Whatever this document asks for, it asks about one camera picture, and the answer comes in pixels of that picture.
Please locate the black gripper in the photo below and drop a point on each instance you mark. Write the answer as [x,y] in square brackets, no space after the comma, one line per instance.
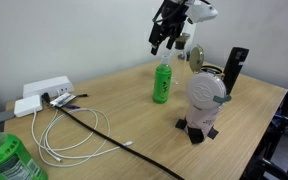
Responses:
[169,20]

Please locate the small green tea bottle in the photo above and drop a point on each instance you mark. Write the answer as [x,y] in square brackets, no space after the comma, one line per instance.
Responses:
[162,83]

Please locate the large green plastic bottle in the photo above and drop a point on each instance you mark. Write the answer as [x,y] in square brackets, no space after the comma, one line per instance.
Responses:
[7,158]

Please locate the glass carafe with metal stopper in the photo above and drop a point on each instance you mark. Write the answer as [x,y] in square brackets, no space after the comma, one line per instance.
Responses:
[183,41]

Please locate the metal can with hinged lid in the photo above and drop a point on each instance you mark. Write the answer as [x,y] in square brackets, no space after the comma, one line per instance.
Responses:
[196,58]

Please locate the white canister with black feet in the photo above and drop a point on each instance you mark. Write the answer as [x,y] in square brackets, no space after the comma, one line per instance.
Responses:
[205,91]

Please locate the small black connector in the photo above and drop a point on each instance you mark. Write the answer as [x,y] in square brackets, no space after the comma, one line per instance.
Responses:
[82,96]

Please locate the small purple plug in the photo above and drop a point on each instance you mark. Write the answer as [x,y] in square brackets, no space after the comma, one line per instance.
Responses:
[72,107]

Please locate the silver foil packet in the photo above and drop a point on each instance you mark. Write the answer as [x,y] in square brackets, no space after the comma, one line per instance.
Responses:
[63,99]

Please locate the white rectangular hub box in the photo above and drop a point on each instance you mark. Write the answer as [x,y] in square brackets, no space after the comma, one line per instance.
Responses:
[45,85]

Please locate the white power adapter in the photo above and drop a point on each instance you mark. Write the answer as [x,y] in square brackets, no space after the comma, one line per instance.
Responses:
[26,106]

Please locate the black chair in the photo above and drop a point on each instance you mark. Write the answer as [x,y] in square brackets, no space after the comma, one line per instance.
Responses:
[284,133]

